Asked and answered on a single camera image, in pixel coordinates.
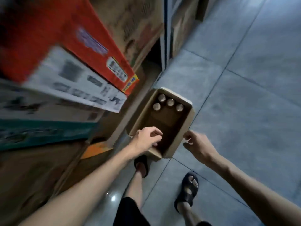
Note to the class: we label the person's left hand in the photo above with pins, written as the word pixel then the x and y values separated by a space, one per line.
pixel 143 141

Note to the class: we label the person's right hand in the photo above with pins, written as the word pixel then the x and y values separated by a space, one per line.
pixel 202 148

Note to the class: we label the brown cardboard box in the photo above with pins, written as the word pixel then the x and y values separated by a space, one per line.
pixel 169 122

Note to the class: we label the person's right forearm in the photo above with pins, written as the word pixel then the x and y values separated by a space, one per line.
pixel 258 190

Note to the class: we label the person's left forearm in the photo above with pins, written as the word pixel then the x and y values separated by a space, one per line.
pixel 77 195

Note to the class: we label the person's left dark sandal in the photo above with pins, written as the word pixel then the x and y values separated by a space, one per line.
pixel 144 161

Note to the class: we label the person's dark sandal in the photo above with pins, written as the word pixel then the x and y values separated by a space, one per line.
pixel 185 197
pixel 144 161

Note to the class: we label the person's left leg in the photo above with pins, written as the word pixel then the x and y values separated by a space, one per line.
pixel 136 188

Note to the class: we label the person's right dark sandal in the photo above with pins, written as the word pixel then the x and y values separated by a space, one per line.
pixel 185 197

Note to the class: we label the orange-topped brown carton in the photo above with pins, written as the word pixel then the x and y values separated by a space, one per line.
pixel 96 150

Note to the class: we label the dark shorts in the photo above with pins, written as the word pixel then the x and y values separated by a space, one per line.
pixel 129 214

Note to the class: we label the white black-lettered carton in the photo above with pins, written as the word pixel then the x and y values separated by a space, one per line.
pixel 70 80

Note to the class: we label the grey printed carton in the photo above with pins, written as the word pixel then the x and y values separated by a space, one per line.
pixel 35 108

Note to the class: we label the brown red-printed carton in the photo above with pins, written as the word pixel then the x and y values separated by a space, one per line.
pixel 131 25

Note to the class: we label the dark brown carton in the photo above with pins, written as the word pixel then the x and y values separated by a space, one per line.
pixel 30 185

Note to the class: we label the red and white carton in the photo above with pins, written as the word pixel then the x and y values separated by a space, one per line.
pixel 47 32

